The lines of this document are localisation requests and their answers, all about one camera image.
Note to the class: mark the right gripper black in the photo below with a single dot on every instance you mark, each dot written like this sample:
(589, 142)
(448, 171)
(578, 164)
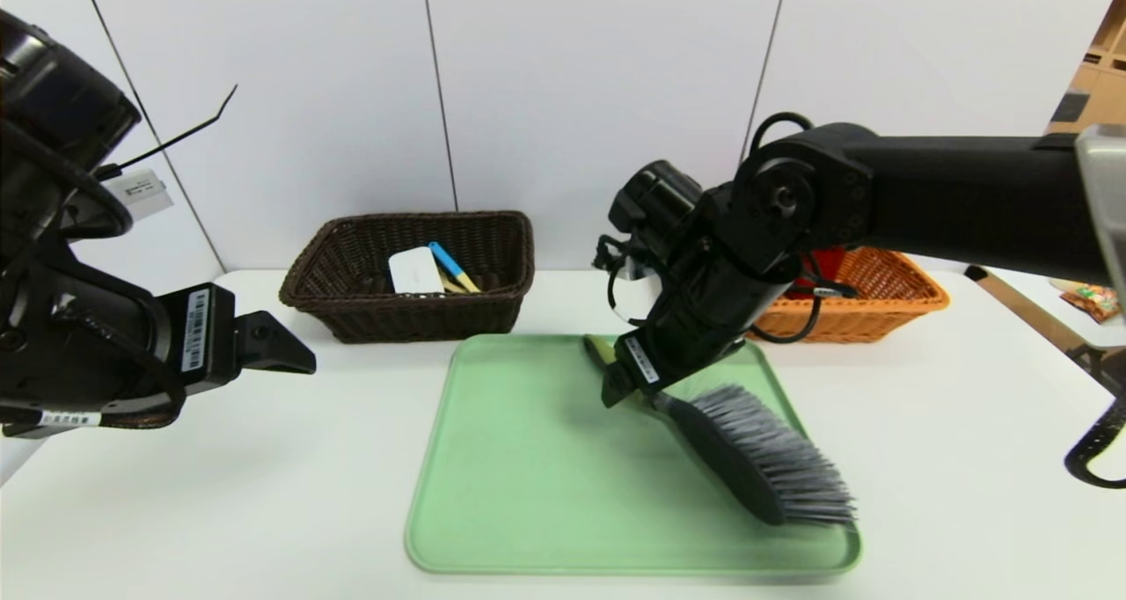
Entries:
(640, 364)

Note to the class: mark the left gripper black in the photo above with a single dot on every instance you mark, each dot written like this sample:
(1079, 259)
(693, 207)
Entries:
(204, 331)

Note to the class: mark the grey bristle hand brush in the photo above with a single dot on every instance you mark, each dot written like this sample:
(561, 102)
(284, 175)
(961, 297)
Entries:
(756, 459)

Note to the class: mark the white rectangular case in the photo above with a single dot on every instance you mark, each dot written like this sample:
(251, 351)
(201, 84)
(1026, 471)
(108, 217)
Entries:
(415, 270)

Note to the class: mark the red soda can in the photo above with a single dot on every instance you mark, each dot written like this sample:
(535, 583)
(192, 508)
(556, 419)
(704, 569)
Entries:
(827, 270)

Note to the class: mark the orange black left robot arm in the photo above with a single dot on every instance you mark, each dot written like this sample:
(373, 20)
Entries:
(53, 336)

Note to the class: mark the dark brown wicker basket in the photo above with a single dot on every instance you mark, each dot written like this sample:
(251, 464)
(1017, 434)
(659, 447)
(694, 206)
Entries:
(396, 318)

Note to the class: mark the orange wicker basket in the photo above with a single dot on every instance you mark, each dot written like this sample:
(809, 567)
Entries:
(897, 305)

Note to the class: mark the light green plastic tray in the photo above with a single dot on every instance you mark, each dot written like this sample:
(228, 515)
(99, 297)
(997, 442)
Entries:
(545, 459)

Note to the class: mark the thin black zip tie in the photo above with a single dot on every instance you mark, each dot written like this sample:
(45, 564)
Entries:
(185, 134)

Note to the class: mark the white side table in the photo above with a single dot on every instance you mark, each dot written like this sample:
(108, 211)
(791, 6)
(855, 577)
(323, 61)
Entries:
(1042, 296)

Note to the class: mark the orange green snack packet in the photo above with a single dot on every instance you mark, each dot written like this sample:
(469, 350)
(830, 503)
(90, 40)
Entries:
(1091, 301)

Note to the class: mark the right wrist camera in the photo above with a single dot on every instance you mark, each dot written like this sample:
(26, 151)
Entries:
(638, 288)

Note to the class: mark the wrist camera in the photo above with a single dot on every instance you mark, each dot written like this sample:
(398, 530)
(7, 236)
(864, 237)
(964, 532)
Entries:
(141, 193)
(638, 288)

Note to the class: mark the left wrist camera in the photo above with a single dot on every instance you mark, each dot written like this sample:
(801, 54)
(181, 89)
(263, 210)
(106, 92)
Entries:
(141, 193)

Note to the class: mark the dark grey wall plate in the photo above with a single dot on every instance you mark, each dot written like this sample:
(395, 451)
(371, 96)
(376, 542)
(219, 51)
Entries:
(1071, 107)

